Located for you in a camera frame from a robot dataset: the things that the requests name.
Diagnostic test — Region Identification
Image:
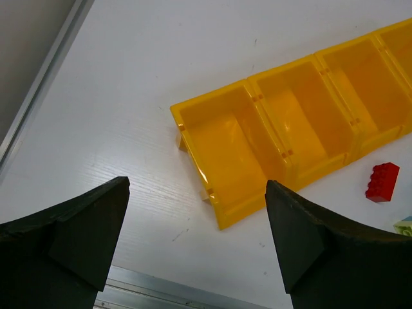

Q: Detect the red rectangular lego brick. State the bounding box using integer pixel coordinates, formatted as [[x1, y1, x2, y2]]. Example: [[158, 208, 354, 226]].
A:
[[365, 162, 400, 203]]

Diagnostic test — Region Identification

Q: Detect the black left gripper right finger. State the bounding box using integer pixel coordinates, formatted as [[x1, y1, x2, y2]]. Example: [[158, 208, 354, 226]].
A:
[[265, 180, 411, 308]]

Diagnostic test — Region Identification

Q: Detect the aluminium table edge rail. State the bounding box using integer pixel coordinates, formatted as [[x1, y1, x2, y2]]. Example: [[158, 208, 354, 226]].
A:
[[1, 1, 94, 179]]

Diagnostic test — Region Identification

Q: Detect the yellow four-compartment bin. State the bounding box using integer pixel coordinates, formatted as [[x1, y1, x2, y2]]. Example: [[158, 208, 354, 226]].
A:
[[170, 20, 411, 230]]

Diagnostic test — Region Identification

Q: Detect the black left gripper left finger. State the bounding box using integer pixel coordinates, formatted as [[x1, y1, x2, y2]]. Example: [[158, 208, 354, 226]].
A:
[[1, 176, 130, 308]]

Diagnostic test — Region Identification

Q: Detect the light green lego brick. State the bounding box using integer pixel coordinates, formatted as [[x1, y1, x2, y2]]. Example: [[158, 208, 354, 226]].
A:
[[393, 216, 412, 237]]

